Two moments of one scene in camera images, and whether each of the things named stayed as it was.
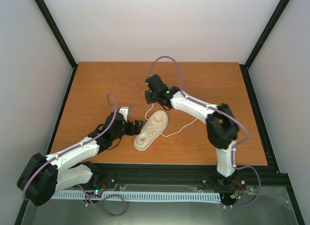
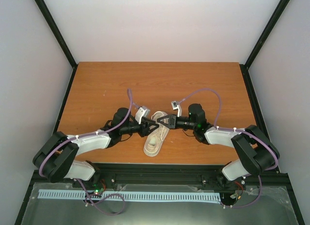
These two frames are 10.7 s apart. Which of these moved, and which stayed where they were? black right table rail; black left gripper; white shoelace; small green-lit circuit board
Moved: white shoelace; black left gripper
Stayed: small green-lit circuit board; black right table rail
